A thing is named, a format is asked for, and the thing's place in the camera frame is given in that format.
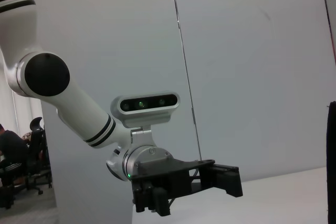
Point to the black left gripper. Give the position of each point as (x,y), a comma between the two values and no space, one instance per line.
(162,179)

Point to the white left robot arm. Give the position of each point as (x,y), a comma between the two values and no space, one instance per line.
(78,98)

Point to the black office chair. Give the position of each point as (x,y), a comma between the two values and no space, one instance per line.
(36,145)

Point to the seated person dark shirt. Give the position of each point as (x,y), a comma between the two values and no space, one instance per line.
(11,145)

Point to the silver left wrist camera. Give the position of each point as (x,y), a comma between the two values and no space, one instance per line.
(147,103)

